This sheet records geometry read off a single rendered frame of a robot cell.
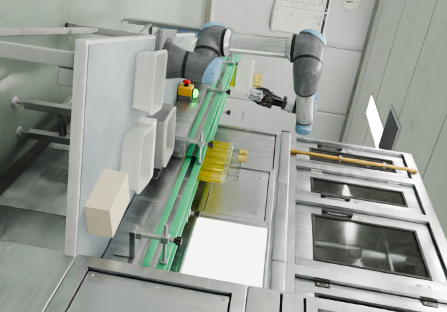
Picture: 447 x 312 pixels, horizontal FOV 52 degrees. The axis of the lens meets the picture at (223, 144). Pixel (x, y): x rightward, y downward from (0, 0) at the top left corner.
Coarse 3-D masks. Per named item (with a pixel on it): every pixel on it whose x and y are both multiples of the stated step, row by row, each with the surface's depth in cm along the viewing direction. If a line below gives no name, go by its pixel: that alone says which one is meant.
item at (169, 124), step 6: (174, 108) 192; (168, 114) 188; (174, 114) 196; (168, 120) 198; (174, 120) 198; (168, 126) 199; (174, 126) 199; (168, 132) 201; (174, 132) 201; (168, 138) 202; (174, 138) 202; (168, 144) 204; (162, 150) 188; (168, 150) 202; (162, 156) 189; (168, 156) 198; (162, 162) 190
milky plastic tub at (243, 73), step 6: (240, 66) 222; (246, 66) 222; (252, 66) 220; (234, 72) 225; (240, 72) 223; (246, 72) 222; (252, 72) 242; (234, 78) 226; (240, 78) 224; (246, 78) 223; (252, 78) 243; (234, 84) 227; (240, 84) 224; (246, 84) 224; (234, 90) 226; (240, 90) 225; (246, 90) 224
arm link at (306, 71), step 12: (300, 60) 180; (312, 60) 178; (300, 72) 180; (312, 72) 179; (300, 84) 182; (312, 84) 181; (300, 96) 188; (312, 96) 191; (300, 108) 199; (312, 108) 201; (300, 120) 209; (312, 120) 213; (300, 132) 216
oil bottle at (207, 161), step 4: (184, 160) 215; (204, 160) 216; (208, 160) 216; (212, 160) 217; (216, 160) 217; (220, 160) 217; (204, 164) 214; (208, 164) 214; (212, 164) 214; (216, 164) 214; (220, 164) 214; (224, 164) 215; (228, 164) 216; (228, 168) 214; (228, 172) 216
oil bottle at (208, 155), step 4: (208, 152) 222; (212, 152) 223; (204, 156) 219; (208, 156) 219; (212, 156) 220; (216, 156) 220; (220, 156) 220; (224, 156) 221; (228, 156) 221; (224, 160) 218; (228, 160) 219
